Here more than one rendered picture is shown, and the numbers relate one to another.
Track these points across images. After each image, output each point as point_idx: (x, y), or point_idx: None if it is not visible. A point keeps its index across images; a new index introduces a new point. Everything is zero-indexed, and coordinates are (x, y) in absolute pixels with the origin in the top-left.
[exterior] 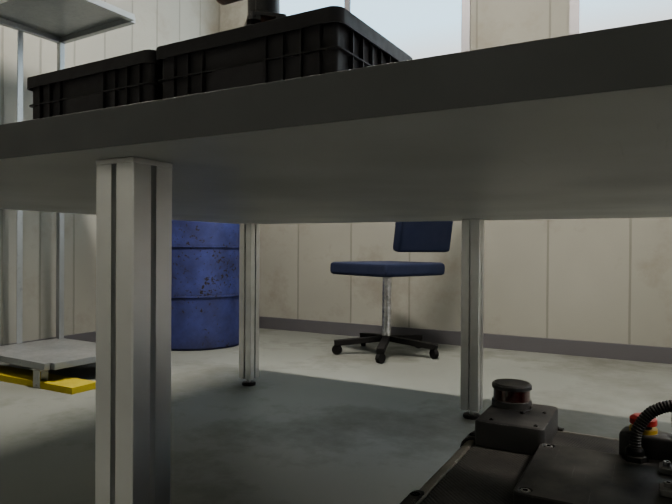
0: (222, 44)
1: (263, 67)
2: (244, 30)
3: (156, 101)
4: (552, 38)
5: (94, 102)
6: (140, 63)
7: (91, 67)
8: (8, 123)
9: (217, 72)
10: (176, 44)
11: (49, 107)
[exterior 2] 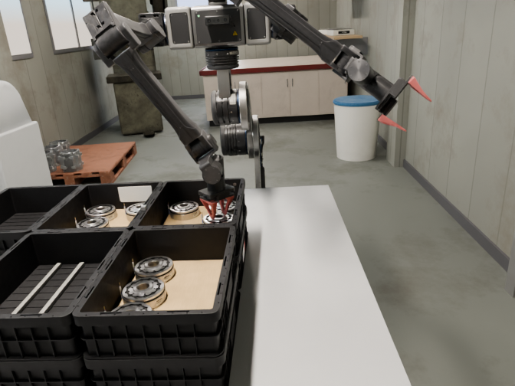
0: (241, 207)
1: (242, 211)
2: (241, 197)
3: (346, 228)
4: (332, 194)
5: (231, 282)
6: (235, 237)
7: (230, 258)
8: (358, 258)
9: (240, 222)
10: (237, 216)
11: (224, 316)
